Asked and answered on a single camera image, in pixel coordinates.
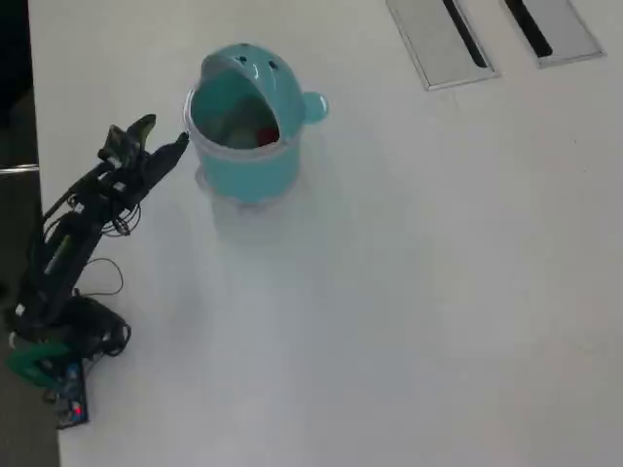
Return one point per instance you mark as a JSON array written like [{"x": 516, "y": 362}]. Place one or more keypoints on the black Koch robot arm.
[{"x": 68, "y": 253}]

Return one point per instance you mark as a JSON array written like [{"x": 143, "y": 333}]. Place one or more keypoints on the green table clamp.
[{"x": 29, "y": 362}]

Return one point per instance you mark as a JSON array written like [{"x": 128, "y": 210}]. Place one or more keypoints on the teal whale-shaped bin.
[{"x": 248, "y": 165}]

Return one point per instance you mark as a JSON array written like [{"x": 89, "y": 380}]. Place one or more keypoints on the blue controller circuit board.
[{"x": 73, "y": 404}]

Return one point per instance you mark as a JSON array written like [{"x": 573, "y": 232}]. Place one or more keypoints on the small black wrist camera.
[{"x": 117, "y": 143}]

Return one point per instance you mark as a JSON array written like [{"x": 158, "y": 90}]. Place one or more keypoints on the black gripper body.
[{"x": 124, "y": 187}]

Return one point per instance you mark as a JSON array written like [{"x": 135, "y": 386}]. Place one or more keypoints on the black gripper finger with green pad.
[
  {"x": 165, "y": 158},
  {"x": 143, "y": 131}
]

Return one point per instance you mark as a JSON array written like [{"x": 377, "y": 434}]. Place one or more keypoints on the grey metal bar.
[{"x": 19, "y": 169}]

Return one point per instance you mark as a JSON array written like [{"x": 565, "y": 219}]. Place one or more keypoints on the red cube block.
[{"x": 266, "y": 136}]

